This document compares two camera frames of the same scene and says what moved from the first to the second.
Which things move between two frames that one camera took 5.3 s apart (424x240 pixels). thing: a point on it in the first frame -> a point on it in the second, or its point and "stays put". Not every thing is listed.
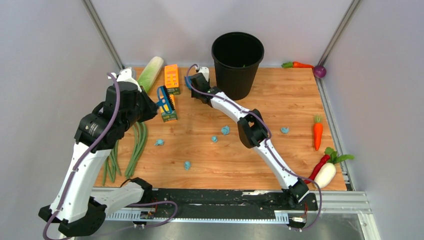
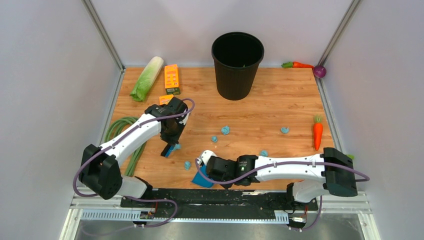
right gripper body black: [195, 93] -> [227, 185]
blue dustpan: [188, 81] -> [200, 180]
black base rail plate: [218, 199] stays put
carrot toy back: [295, 64] stays put
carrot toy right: [318, 131] stays put
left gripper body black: [144, 110] -> [172, 136]
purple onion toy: [320, 71] stays put
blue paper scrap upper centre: [225, 130] stays put
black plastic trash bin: [236, 56] stays put
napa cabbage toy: [150, 72] stays put
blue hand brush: [165, 100] -> [169, 148]
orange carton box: [171, 78] stays put
